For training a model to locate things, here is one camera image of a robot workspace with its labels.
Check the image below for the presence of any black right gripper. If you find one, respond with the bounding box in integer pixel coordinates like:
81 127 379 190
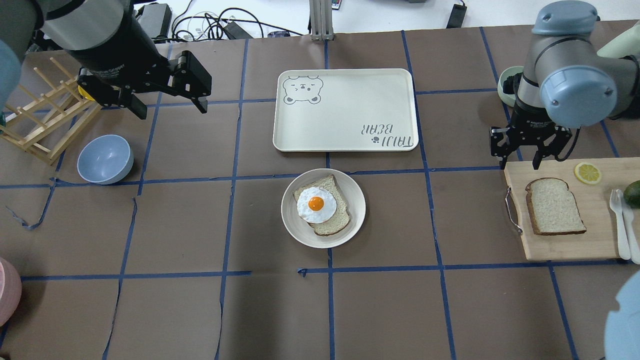
489 118 573 170

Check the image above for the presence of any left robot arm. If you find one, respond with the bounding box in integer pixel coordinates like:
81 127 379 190
0 0 212 120

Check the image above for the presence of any yellow cup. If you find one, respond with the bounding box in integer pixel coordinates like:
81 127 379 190
77 85 96 101

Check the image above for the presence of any white plastic knife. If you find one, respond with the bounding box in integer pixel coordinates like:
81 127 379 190
616 189 640 265

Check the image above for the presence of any cream round plate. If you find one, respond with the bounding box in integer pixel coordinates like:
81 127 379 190
280 168 367 249

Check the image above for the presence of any white bread slice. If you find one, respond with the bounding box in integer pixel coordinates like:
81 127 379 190
525 177 586 236

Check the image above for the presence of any cream bear serving tray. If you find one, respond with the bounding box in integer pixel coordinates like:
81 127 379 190
272 68 418 152

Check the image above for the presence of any bread slice under egg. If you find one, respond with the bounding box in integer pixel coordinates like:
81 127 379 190
294 174 351 236

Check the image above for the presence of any light blue bowl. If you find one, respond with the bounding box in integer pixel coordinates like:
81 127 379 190
76 134 134 185

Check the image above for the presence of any wooden dish rack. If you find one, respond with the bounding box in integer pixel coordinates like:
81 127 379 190
1 57 102 166

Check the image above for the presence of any lemon slice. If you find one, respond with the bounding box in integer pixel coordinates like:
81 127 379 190
573 161 602 185

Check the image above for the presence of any aluminium frame post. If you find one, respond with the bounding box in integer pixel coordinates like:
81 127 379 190
308 0 335 41

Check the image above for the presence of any green bowl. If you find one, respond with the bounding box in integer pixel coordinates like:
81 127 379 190
496 66 524 107

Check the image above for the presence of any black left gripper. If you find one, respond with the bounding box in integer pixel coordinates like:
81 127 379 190
77 50 213 120

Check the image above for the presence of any white plastic fork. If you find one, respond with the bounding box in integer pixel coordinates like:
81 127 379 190
609 189 631 260

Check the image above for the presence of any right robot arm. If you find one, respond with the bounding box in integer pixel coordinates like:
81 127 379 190
490 0 640 170

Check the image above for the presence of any wooden cutting board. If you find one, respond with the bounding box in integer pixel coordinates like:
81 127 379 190
503 157 640 261

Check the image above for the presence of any pink bowl with ice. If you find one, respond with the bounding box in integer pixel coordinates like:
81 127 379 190
0 257 22 326

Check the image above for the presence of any fried egg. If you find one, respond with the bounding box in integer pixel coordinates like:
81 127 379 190
296 187 338 224

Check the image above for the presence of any avocado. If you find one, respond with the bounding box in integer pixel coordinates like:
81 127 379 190
622 180 640 209

